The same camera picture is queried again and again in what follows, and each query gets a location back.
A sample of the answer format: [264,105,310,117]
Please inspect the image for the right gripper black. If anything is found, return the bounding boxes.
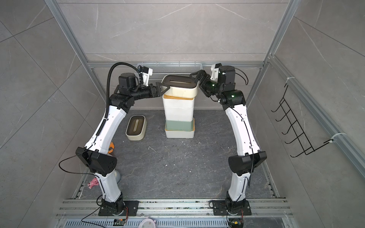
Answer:
[190,73,223,99]

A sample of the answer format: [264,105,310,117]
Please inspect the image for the bamboo-lid tissue box front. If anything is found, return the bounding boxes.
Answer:
[163,95,195,110]

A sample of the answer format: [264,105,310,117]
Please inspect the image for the cream box dark lid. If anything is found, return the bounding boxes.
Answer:
[125,115,147,141]
[162,75,198,98]

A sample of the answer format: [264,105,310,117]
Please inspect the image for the white box grey-blue lid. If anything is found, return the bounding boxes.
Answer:
[164,107,194,122]

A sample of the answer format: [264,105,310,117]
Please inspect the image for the green square tissue box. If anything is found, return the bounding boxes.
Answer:
[165,120,194,132]

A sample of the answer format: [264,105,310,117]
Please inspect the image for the cream box dark lid back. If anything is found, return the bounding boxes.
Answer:
[125,115,147,141]

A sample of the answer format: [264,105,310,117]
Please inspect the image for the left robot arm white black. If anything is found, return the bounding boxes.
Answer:
[76,73,170,216]

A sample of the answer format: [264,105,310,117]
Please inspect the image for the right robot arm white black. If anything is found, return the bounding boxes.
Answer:
[189,64,267,215]

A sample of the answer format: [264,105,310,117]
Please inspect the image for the large white bamboo-lid tissue box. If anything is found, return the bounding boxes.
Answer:
[164,120,195,139]

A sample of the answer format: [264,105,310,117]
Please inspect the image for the orange toy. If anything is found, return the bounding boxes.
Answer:
[108,142,115,154]

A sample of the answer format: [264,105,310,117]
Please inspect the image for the grey round alarm clock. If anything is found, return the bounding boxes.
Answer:
[114,170,121,183]

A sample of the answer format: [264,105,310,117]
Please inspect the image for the pink small toy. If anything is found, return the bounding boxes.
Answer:
[87,178,99,189]

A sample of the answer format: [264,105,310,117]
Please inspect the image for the white round object bottom edge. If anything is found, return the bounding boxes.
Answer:
[138,218,157,228]

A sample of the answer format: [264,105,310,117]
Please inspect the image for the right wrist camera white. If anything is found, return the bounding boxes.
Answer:
[211,63,222,82]

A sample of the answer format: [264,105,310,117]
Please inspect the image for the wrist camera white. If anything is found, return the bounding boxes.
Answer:
[211,63,222,82]
[138,66,153,86]

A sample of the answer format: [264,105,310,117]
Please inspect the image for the white wire mesh basket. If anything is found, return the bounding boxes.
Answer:
[137,63,203,80]

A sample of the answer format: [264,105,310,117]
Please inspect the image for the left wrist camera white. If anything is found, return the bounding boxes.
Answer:
[138,66,153,86]

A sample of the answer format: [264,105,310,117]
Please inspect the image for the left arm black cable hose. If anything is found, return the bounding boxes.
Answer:
[105,62,140,115]

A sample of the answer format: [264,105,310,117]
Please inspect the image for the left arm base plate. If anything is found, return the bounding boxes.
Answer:
[98,200,139,216]

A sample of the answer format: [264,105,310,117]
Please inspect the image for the black wire hook rack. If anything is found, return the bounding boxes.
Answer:
[271,83,347,158]

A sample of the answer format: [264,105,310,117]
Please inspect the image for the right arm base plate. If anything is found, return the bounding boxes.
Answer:
[209,198,252,216]

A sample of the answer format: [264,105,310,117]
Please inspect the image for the aluminium mounting rail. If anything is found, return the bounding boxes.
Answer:
[55,199,294,219]

